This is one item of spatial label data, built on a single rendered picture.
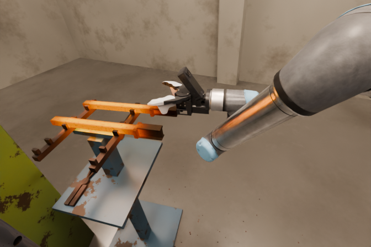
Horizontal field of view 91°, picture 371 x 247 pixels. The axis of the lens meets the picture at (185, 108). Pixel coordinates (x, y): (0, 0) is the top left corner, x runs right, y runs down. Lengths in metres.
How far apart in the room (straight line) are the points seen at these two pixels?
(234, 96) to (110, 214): 0.60
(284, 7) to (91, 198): 2.57
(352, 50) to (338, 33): 0.03
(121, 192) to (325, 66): 0.75
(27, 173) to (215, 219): 1.11
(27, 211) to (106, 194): 0.38
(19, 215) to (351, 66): 1.13
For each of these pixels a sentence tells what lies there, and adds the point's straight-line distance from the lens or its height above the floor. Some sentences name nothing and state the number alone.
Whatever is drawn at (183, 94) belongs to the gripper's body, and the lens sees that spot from 0.60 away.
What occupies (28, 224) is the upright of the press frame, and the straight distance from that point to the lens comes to 1.14.
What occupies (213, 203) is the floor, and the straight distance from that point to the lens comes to 1.53.
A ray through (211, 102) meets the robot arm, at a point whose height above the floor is 1.03.
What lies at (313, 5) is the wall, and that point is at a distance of 2.69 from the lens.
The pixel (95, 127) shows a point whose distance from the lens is 0.72.
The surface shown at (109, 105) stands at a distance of 0.80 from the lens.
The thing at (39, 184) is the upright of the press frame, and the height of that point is 0.65.
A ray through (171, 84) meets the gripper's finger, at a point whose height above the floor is 1.05.
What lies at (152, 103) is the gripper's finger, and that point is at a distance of 0.60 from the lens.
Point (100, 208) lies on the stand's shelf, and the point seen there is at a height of 0.70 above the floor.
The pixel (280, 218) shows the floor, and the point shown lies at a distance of 1.57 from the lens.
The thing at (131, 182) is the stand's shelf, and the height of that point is 0.70.
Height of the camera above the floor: 1.36
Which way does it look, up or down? 35 degrees down
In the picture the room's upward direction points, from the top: 5 degrees counter-clockwise
